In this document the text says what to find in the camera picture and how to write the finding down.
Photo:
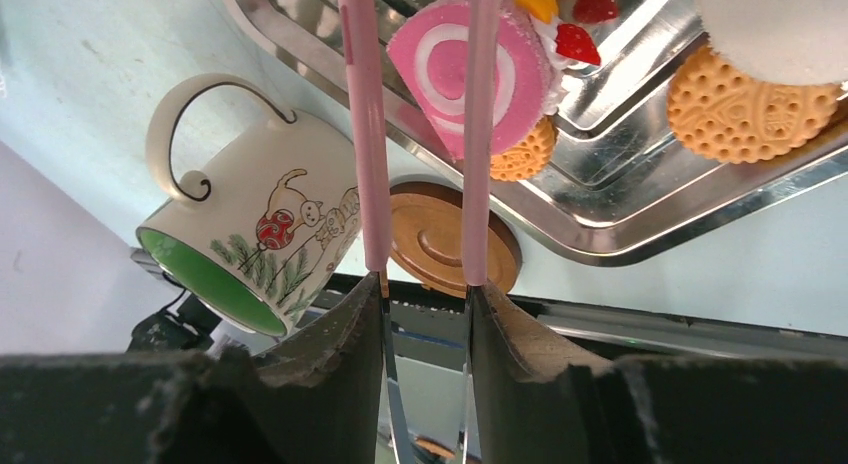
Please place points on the white round cream cake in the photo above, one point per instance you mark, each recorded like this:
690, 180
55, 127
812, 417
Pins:
792, 42

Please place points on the large floral green-inside mug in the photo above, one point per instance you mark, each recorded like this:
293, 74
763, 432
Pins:
258, 231

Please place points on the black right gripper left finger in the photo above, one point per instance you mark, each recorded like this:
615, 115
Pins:
314, 398

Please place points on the round biscuit front left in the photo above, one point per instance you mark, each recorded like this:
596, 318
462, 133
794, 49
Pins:
528, 157

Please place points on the round biscuit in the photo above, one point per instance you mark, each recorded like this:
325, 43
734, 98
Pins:
721, 113
528, 157

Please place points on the pink-tipped metal tongs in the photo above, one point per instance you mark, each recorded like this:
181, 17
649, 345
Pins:
365, 89

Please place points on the large wooden coaster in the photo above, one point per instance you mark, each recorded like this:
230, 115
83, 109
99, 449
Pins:
426, 233

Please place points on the round biscuit front middle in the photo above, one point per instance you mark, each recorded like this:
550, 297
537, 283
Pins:
721, 113

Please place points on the stainless steel tray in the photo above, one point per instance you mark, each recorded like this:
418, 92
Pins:
619, 188

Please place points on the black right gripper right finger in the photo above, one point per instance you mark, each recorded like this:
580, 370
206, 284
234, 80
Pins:
539, 398

